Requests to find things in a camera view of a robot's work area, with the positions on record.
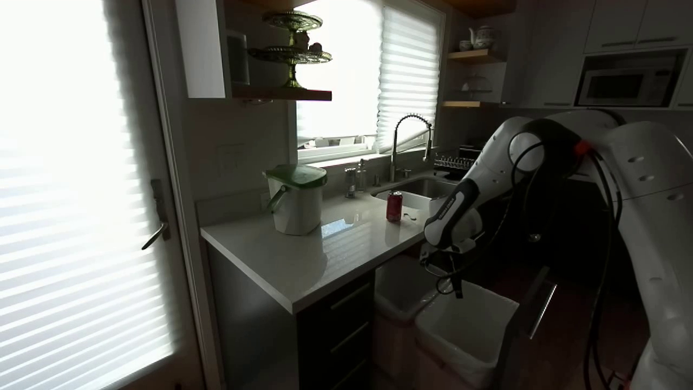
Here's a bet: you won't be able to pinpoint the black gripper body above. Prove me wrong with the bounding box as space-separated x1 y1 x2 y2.
418 243 472 279

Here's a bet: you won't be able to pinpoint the white waste bin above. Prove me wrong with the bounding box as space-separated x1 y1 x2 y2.
372 256 453 381
415 277 522 390

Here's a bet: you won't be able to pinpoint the dark pull-out drawer front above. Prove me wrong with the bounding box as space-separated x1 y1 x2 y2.
497 267 562 390

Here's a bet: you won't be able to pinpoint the dark counter base cabinet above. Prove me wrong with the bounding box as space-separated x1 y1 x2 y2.
205 201 508 390

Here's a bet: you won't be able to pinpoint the white compost bin green lid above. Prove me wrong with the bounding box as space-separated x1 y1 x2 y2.
262 162 332 236

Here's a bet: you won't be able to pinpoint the red soda can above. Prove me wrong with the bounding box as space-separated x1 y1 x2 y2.
385 189 408 226

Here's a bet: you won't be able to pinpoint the dark dish rack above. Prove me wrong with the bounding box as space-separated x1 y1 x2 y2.
432 145 485 174

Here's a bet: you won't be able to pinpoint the chrome soap dispenser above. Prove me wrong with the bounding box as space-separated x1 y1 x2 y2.
344 158 371 200

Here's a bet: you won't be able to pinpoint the chrome gooseneck faucet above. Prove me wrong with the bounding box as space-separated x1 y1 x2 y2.
390 113 436 182

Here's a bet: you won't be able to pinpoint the wooden corner shelf with dishes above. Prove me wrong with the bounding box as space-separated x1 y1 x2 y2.
441 97 485 110

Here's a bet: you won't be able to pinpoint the bright kitchen window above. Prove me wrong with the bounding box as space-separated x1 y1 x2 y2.
294 0 446 165

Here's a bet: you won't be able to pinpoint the wooden corner shelf with teapot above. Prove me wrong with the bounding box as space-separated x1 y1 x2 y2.
446 48 497 63

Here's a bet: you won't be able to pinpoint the built-in microwave oven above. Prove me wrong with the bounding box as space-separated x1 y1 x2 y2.
574 49 689 110

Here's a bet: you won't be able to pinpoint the tiered cake stand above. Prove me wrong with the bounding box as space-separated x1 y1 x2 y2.
247 9 335 90

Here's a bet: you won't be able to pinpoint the white upper cabinets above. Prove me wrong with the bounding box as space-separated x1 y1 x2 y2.
584 0 693 57

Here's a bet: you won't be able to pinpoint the door with white blinds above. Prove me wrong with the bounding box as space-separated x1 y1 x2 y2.
0 0 205 390

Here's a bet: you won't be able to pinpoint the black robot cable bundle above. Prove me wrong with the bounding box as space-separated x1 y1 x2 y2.
506 117 630 390

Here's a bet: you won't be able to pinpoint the metal door handle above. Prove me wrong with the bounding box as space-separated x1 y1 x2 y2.
142 178 176 251

